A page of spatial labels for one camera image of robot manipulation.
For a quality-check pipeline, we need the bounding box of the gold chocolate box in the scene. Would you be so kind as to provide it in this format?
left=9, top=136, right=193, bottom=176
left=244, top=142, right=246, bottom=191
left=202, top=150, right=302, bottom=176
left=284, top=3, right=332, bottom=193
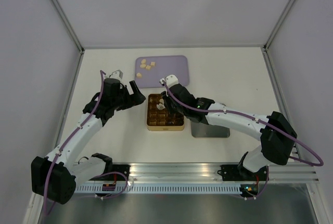
left=146, top=94, right=185, bottom=131

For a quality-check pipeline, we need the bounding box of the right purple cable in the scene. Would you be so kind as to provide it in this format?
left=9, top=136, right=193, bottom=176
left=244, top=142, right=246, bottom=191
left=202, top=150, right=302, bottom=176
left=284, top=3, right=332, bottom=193
left=162, top=81, right=324, bottom=167

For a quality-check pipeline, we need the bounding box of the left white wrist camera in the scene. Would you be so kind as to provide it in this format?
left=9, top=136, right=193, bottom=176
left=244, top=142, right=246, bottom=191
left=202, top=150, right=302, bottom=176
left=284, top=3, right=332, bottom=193
left=109, top=70, right=123, bottom=81

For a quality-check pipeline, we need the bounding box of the left aluminium frame post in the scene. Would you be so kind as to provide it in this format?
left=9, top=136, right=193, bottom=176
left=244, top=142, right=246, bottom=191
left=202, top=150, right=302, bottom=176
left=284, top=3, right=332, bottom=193
left=50, top=0, right=84, bottom=54

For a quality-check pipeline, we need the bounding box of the silver tin lid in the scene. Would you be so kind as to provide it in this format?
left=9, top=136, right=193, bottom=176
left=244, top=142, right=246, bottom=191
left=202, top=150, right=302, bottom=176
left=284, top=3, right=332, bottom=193
left=190, top=122, right=230, bottom=138

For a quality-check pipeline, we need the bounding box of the purple cable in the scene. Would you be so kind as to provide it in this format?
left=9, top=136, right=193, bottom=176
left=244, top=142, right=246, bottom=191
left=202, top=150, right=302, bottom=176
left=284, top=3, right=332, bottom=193
left=43, top=70, right=131, bottom=216
left=162, top=81, right=324, bottom=167

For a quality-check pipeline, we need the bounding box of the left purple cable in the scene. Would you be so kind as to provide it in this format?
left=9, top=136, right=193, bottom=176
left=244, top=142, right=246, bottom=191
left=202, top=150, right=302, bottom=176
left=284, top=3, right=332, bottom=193
left=43, top=70, right=131, bottom=216

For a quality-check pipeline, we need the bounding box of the right aluminium frame post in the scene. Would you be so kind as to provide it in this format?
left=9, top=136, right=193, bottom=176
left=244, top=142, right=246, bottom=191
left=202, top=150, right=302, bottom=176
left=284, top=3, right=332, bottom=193
left=262, top=0, right=297, bottom=52

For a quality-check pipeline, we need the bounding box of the white slotted cable duct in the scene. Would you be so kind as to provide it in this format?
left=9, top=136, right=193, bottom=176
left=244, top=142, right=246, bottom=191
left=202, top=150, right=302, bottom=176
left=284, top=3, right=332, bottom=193
left=75, top=182, right=241, bottom=194

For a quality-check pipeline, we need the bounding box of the aluminium mounting rail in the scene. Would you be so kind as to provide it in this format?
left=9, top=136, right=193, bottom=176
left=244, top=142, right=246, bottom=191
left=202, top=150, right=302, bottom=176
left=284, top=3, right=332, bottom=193
left=35, top=162, right=320, bottom=183

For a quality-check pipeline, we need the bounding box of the purple plastic tray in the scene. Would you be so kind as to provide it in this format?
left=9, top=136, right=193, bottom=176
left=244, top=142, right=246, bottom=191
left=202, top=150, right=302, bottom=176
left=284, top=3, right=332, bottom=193
left=135, top=55, right=190, bottom=88

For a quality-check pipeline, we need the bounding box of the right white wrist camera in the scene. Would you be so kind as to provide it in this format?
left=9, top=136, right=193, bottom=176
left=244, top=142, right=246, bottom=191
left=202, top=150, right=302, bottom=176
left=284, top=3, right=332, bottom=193
left=159, top=74, right=179, bottom=88

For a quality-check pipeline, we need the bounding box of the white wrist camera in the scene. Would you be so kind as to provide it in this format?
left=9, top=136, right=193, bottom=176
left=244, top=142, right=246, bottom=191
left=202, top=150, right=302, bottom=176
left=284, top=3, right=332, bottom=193
left=159, top=74, right=179, bottom=88
left=109, top=70, right=123, bottom=81

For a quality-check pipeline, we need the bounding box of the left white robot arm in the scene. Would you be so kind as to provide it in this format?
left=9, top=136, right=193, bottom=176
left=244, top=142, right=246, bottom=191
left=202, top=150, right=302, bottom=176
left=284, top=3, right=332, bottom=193
left=31, top=78, right=146, bottom=204

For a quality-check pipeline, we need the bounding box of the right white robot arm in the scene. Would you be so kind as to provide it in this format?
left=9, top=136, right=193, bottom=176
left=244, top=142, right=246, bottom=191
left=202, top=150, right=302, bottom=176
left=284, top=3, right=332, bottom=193
left=161, top=84, right=297, bottom=180

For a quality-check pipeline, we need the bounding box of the aluminium frame post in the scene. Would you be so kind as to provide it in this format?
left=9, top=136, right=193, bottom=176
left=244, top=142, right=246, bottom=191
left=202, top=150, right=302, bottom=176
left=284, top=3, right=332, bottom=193
left=262, top=0, right=297, bottom=52
left=50, top=0, right=84, bottom=54

